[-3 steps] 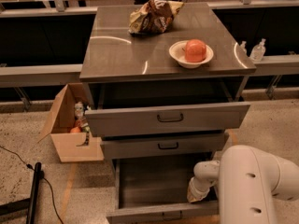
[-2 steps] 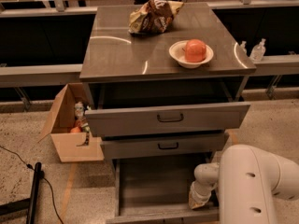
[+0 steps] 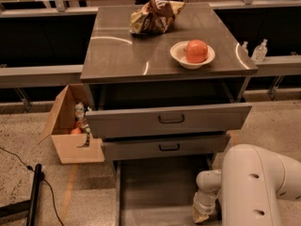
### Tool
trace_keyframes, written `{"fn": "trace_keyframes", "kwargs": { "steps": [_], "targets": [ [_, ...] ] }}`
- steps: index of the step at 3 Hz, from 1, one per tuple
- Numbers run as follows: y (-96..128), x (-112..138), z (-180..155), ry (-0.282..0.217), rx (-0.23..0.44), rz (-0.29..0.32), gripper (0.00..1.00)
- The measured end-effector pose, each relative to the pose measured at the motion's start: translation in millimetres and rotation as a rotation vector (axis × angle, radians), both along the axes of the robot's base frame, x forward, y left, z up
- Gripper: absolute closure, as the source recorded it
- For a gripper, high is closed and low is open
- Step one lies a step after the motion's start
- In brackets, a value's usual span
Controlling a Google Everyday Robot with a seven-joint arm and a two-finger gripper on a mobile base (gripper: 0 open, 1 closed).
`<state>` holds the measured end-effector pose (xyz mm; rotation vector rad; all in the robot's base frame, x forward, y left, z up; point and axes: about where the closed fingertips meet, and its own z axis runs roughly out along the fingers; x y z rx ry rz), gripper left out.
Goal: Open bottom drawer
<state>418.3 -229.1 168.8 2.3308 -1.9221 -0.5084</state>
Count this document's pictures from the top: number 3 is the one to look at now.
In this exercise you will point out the grey drawer cabinet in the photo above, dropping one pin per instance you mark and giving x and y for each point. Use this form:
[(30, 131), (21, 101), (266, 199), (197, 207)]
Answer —
[(123, 70)]

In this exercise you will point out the cardboard box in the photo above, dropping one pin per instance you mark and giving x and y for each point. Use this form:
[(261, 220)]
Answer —
[(71, 148)]

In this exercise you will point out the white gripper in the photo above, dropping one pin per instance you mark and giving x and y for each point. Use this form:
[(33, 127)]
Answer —
[(202, 201)]

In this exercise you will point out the grey middle drawer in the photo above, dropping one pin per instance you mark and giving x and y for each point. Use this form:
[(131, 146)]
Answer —
[(165, 146)]

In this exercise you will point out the grey top drawer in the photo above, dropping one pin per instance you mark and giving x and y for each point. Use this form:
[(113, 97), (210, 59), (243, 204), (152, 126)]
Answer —
[(158, 121)]

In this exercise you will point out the red apple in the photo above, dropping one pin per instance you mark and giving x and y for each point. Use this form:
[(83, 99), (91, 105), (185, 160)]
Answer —
[(196, 51)]

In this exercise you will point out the small bottle in box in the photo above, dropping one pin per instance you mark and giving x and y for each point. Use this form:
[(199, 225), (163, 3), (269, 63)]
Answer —
[(79, 111)]

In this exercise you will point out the grey drawer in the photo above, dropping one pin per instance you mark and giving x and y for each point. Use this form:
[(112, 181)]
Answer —
[(158, 121), (160, 191), (165, 146)]

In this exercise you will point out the white bowl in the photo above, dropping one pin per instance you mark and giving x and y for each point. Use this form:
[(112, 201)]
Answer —
[(177, 51)]

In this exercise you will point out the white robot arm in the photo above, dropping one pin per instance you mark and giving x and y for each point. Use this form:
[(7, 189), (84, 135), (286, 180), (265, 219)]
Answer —
[(250, 183)]

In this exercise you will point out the clear sanitizer bottle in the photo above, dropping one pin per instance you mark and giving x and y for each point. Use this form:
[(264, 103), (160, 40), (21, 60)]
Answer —
[(260, 52)]

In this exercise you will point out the orange fruit in box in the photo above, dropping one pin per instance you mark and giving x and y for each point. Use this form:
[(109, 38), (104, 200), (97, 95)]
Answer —
[(76, 131)]

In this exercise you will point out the brown chip bag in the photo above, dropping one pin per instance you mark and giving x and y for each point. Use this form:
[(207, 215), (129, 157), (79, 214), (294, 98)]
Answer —
[(155, 17)]

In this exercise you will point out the black stand leg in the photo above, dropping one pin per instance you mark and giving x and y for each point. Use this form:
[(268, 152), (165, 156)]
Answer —
[(28, 206)]

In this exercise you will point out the grey bottom drawer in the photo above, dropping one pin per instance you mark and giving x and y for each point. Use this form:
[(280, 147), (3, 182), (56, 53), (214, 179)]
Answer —
[(160, 191)]

